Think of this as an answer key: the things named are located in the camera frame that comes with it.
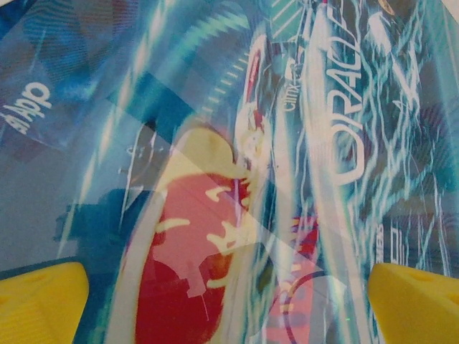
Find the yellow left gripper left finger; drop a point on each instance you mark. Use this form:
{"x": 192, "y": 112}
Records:
{"x": 39, "y": 308}

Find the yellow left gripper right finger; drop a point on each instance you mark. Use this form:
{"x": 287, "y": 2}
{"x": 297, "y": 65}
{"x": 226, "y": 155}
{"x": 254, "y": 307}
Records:
{"x": 419, "y": 308}

